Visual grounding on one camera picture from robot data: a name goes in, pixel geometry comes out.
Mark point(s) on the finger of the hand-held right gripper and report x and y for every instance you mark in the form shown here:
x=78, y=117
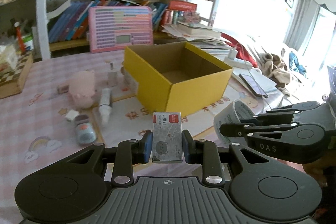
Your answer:
x=286, y=111
x=236, y=129

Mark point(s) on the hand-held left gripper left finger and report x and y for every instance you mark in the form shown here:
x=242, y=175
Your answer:
x=148, y=146

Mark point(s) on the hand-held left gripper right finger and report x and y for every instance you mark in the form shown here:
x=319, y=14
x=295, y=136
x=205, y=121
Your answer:
x=186, y=146

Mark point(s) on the grey staple box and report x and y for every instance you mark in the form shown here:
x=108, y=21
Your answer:
x=166, y=140

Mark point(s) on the white cylindrical bottle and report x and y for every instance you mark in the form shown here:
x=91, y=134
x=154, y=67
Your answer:
x=105, y=106

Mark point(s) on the yellow cardboard box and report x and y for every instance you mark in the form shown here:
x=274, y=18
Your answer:
x=155, y=87

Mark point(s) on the pink plush toy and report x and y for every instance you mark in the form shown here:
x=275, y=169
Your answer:
x=82, y=87

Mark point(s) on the white notebook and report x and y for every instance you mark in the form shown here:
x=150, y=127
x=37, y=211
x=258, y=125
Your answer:
x=267, y=83

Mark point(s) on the black smartphone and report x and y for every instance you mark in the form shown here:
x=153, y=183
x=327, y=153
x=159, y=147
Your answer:
x=253, y=85

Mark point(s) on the brown plush toy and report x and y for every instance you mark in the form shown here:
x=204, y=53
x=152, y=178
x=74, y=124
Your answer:
x=275, y=69

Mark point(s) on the blue cloth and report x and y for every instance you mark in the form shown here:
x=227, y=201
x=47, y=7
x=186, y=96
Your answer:
x=298, y=62

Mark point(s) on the white power strip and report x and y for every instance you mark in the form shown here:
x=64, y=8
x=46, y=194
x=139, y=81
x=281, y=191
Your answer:
x=244, y=62

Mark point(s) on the grey correction tape dispenser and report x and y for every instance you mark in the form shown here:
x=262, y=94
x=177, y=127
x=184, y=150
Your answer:
x=84, y=130

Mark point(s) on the red cloth bag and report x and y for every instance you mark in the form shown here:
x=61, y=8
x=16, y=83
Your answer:
x=244, y=48

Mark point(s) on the white plugged charger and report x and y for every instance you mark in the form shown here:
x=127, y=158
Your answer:
x=232, y=53

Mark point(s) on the white eraser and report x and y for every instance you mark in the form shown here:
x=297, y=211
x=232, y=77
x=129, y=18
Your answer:
x=71, y=115

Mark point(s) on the stack of papers and books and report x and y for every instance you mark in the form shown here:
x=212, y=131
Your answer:
x=199, y=32

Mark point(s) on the pink learning board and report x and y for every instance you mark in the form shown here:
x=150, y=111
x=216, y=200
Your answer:
x=120, y=27

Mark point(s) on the red flat box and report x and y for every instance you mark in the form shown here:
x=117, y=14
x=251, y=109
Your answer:
x=182, y=5

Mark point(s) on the row of blue books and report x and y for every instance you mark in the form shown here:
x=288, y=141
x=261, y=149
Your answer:
x=71, y=22

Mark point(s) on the checkered wooden box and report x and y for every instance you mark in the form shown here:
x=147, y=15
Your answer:
x=13, y=77

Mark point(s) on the white jar green label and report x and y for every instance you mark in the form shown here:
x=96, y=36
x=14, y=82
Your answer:
x=26, y=42

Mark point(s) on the tissue pack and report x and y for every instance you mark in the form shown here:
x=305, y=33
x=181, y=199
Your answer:
x=7, y=56

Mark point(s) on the white wooden shelf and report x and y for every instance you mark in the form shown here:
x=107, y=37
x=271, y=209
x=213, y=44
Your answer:
x=42, y=3

